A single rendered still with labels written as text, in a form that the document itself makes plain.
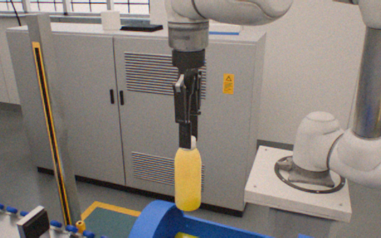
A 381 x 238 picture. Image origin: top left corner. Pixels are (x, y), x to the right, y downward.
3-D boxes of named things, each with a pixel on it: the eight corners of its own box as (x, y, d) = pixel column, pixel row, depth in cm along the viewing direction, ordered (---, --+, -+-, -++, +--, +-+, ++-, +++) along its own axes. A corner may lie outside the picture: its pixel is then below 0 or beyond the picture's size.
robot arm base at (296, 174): (277, 158, 150) (278, 147, 148) (327, 164, 146) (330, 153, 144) (278, 181, 134) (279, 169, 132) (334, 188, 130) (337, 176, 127)
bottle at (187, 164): (206, 206, 89) (207, 145, 81) (184, 216, 85) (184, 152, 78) (190, 193, 94) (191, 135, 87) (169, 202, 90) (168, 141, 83)
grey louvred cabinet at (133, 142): (67, 151, 381) (46, 22, 324) (252, 186, 314) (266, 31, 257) (33, 174, 334) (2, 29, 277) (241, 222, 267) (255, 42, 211)
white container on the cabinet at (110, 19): (108, 28, 282) (107, 10, 276) (125, 28, 277) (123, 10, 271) (97, 29, 268) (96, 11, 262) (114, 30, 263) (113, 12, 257)
